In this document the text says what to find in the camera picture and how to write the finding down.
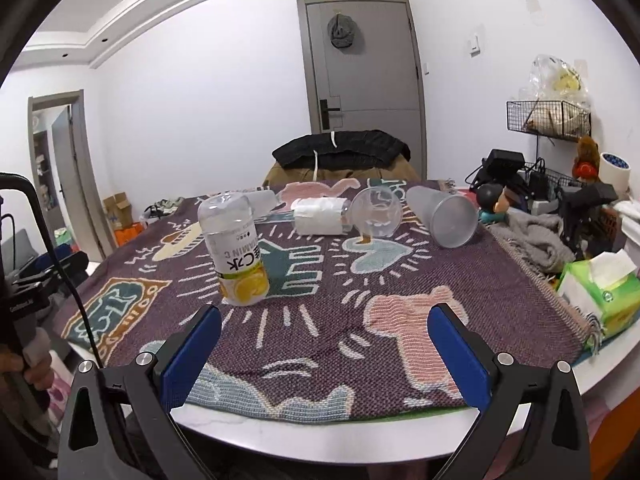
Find brown chair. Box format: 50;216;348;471
262;157;421;187

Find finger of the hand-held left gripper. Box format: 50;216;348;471
30;252;90;287

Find clear bottle with yellow label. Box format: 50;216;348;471
197;192;271;307

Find green tissue box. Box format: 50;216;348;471
555;250;640;341

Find low black wire basket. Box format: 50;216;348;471
520;159;586;197

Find printed purple blanket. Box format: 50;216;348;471
52;177;608;421

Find brown plush toy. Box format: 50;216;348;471
572;135;601;181

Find grey hat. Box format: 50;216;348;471
327;12;357;50

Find black stand device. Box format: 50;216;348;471
557;182;621;257

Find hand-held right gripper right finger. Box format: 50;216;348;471
427;302;593;480

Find black jacket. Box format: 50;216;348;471
272;130;412;170

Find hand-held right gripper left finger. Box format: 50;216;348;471
57;304;223;480

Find white cup with blue dots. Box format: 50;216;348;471
598;152;630;200

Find orange box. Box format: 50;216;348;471
115;222;146;247

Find black cable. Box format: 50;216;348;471
0;172;103;368

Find clear plastic bag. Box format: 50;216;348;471
520;54;591;111

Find dark-haired toy figurine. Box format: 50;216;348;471
475;182;521;226

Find large frosted plastic cup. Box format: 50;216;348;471
405;185;480;249

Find black door handle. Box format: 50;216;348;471
319;99;345;131

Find open grey side door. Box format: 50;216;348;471
27;91;108;261

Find person's left hand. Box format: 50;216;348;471
20;330;55;393

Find clear glass cup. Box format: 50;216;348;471
350;186;403;240

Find black boxy device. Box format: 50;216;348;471
482;149;526;181

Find cardboard box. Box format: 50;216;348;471
102;192;133;233

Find grey knitted cloth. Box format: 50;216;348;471
487;207;576;275

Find white-labelled lying bottle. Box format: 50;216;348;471
292;197;353;236

